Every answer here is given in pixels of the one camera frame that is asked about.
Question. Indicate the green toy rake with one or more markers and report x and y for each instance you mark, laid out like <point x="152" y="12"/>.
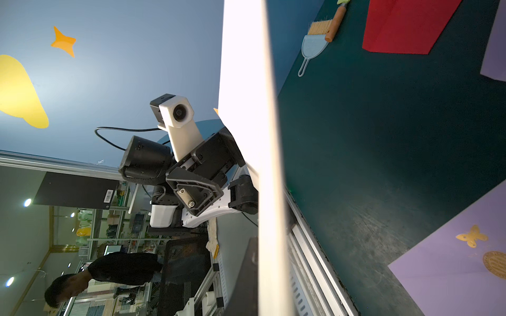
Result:
<point x="336" y="20"/>

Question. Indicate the lilac envelope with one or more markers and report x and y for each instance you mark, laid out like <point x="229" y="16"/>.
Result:
<point x="493" y="65"/>
<point x="460" y="268"/>

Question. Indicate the red envelope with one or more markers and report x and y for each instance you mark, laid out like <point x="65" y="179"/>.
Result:
<point x="406" y="26"/>

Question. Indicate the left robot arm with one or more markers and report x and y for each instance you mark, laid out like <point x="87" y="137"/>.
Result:
<point x="146" y="162"/>

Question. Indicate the black monitor panel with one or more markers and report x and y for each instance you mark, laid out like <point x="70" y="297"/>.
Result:
<point x="74" y="191"/>

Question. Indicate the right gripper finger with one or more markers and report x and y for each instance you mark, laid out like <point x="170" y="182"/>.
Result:
<point x="244" y="299"/>

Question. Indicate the aluminium front rail base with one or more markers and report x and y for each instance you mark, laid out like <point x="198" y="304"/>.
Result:
<point x="314" y="284"/>

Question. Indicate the blue toy brush dustpan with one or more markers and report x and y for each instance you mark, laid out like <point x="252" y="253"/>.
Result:
<point x="314" y="43"/>

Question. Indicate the person in black shirt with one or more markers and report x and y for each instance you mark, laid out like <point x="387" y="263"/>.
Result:
<point x="133" y="269"/>

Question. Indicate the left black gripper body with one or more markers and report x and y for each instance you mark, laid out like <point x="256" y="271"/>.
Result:
<point x="198" y="179"/>

